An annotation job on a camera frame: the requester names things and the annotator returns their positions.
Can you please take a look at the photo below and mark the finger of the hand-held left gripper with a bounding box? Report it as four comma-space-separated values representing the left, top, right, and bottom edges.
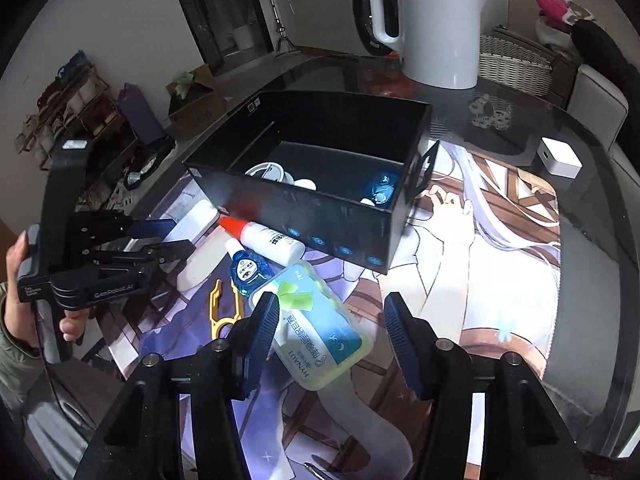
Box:
127, 218, 177, 246
92, 240, 195, 273

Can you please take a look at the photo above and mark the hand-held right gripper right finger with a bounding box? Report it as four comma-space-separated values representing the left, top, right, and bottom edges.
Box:
382, 291, 593, 480

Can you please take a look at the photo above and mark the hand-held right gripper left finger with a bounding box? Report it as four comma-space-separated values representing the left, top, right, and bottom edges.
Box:
75, 291, 281, 480

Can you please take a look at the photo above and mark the yellow plastic opener tool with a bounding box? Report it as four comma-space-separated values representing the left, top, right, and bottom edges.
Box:
209, 280, 246, 341

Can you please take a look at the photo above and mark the green earplug pack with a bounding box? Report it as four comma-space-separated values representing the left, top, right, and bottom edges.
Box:
252, 261, 375, 391

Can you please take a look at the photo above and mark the blue correction tape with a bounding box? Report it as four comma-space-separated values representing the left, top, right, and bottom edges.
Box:
225, 237, 273, 306

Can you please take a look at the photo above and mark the white glue bottle red cap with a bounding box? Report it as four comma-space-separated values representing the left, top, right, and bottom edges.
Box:
218, 216, 306, 265

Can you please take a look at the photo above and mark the black cardboard storage box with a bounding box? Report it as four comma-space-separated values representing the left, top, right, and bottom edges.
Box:
182, 91, 441, 276

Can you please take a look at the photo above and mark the person's left forearm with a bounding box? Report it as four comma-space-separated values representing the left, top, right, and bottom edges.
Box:
0, 330, 48, 413

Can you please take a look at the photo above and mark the person's left hand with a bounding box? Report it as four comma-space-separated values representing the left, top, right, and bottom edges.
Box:
0, 230, 93, 347

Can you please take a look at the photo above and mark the dark round object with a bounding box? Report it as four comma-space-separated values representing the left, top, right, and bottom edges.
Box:
122, 140, 176, 191

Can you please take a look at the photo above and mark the printed anime desk mat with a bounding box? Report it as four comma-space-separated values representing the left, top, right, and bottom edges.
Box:
95, 140, 562, 480

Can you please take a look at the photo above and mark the purple bag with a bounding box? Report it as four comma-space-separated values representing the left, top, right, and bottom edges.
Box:
117, 82, 167, 143

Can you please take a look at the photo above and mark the white tape roll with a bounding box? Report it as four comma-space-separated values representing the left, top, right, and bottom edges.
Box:
245, 161, 288, 183

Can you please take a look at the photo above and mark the shoe rack with shoes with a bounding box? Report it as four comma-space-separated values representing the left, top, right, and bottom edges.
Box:
15, 50, 138, 201

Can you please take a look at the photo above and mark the brown cardboard box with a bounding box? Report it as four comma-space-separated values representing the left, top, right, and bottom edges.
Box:
165, 64, 228, 141

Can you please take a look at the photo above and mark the blue transparent tape dispenser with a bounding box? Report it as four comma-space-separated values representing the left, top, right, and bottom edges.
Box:
360, 171, 401, 207

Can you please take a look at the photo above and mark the white bin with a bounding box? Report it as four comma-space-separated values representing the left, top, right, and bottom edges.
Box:
230, 22, 261, 52

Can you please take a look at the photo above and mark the black framed glass door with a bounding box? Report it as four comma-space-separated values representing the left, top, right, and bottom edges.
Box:
165, 0, 261, 63

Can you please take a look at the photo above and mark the white charger cube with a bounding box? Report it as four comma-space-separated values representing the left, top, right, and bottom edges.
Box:
532, 137, 583, 177

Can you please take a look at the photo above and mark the mop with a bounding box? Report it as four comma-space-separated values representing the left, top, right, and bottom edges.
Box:
267, 0, 297, 55

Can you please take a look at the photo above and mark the black white cartoon sticker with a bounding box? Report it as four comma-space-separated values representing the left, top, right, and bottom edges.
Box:
467, 95, 513, 131

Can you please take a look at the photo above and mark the white washing machine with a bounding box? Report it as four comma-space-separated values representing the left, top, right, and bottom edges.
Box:
351, 0, 407, 58

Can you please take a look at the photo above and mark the white wicker basket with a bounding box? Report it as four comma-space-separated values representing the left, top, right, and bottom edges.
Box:
479, 35, 557, 96

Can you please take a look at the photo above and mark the light grey sofa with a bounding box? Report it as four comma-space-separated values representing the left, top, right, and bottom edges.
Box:
565, 62, 640, 161

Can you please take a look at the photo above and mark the white electric kettle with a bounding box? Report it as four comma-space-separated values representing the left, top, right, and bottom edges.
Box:
366, 0, 492, 91

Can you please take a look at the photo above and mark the white cloth pile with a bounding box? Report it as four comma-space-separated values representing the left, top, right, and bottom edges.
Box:
535, 16, 576, 47

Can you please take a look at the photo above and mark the black jacket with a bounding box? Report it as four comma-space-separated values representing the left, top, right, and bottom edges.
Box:
570, 19, 637, 98

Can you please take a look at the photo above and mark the pink cloth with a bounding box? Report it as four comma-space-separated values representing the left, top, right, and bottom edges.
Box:
532, 0, 572, 26

